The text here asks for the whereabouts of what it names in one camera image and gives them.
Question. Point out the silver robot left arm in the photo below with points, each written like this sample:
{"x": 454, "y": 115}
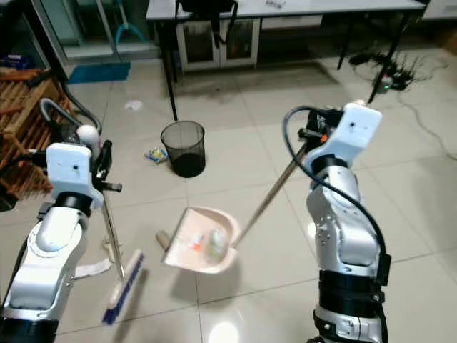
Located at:
{"x": 53, "y": 264}

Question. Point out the blue floor mat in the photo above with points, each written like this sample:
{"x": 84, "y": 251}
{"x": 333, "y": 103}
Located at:
{"x": 98, "y": 73}

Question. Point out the colourful snack wrapper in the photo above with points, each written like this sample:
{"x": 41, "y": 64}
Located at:
{"x": 156, "y": 155}

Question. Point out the small white paper scrap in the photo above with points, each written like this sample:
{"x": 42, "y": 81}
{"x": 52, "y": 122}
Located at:
{"x": 133, "y": 106}

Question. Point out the small brown block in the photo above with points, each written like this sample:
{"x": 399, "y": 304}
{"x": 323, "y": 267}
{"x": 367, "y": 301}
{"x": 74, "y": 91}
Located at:
{"x": 163, "y": 239}

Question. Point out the black mesh wastebasket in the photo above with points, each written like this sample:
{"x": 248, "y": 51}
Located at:
{"x": 183, "y": 161}

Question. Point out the grey and magenta vacuum cleaner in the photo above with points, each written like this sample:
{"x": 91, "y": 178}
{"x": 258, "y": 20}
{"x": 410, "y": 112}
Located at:
{"x": 45, "y": 111}

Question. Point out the white paper strip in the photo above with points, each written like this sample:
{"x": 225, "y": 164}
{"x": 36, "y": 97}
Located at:
{"x": 93, "y": 270}

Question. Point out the wooden slatted rack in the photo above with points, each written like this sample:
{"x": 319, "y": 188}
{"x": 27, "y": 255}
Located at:
{"x": 18, "y": 121}

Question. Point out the crumpled clear plastic trash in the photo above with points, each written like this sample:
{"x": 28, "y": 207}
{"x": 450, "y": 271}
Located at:
{"x": 216, "y": 244}

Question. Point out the grey table with black legs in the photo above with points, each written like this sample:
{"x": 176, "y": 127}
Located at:
{"x": 307, "y": 8}

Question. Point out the blue broom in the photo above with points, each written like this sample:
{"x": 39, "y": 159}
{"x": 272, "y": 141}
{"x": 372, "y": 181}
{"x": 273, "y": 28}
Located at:
{"x": 125, "y": 32}

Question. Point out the aluminium glass sliding door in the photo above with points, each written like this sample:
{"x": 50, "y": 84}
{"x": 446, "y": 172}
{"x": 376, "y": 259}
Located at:
{"x": 57, "y": 28}

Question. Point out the white glass door cabinet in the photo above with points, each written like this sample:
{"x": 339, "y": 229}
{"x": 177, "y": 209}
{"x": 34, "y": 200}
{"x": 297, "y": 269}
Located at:
{"x": 196, "y": 43}

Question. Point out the black backpack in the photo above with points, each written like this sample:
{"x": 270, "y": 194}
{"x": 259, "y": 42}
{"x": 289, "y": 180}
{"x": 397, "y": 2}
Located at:
{"x": 207, "y": 7}

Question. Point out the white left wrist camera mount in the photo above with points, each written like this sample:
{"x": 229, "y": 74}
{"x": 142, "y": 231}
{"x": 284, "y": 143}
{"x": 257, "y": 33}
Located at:
{"x": 71, "y": 171}

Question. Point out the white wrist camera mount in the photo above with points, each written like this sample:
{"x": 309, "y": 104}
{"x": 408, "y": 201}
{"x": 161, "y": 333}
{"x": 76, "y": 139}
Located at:
{"x": 71, "y": 171}
{"x": 353, "y": 132}

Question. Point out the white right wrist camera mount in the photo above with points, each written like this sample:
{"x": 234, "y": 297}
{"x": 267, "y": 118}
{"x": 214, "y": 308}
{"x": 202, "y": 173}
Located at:
{"x": 353, "y": 132}

